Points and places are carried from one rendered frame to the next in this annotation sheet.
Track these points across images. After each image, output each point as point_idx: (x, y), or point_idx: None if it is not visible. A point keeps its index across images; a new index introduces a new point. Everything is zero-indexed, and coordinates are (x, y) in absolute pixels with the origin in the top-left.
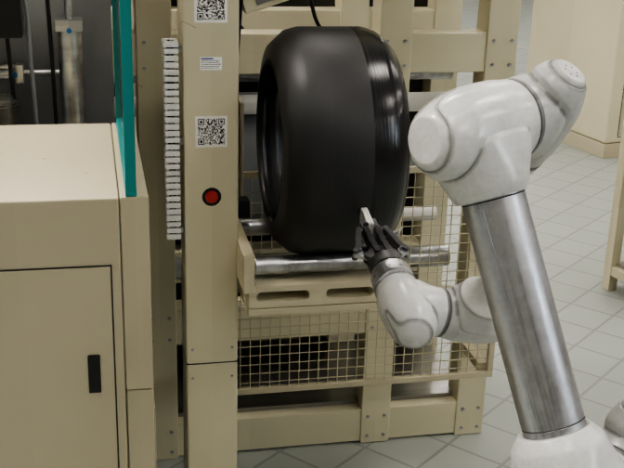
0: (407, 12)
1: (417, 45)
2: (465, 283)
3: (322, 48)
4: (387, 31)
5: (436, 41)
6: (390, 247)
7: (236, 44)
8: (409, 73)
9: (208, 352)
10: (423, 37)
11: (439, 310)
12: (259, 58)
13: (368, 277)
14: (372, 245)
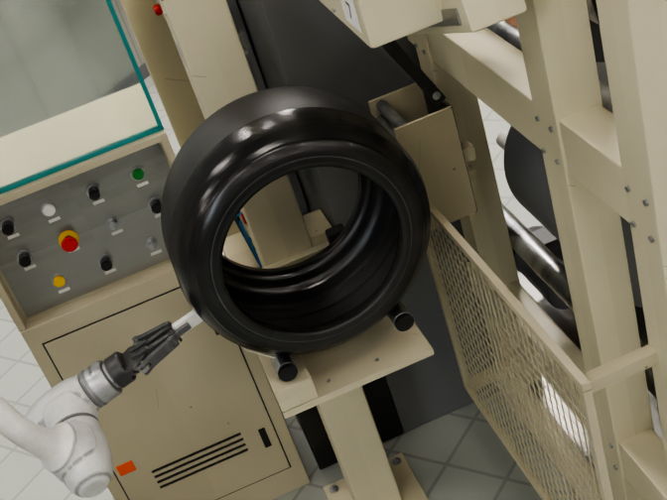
0: (545, 89)
1: (566, 140)
2: (58, 425)
3: (199, 136)
4: (536, 104)
5: (581, 148)
6: (133, 355)
7: (199, 95)
8: (568, 176)
9: None
10: (569, 134)
11: (47, 427)
12: (468, 77)
13: (276, 375)
14: (136, 344)
